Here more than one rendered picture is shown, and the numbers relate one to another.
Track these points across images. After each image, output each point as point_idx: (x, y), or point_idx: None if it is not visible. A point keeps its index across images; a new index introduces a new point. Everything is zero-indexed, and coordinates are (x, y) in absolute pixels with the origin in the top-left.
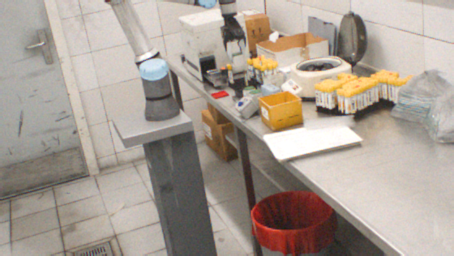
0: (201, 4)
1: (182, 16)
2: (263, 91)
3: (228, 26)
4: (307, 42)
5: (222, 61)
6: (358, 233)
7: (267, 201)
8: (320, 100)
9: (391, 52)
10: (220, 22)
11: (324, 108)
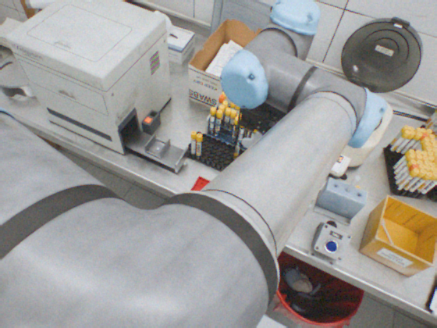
0: (359, 146)
1: (15, 32)
2: (328, 195)
3: (281, 115)
4: (229, 33)
5: (144, 110)
6: None
7: None
8: (412, 185)
9: (427, 70)
10: (140, 48)
11: (413, 192)
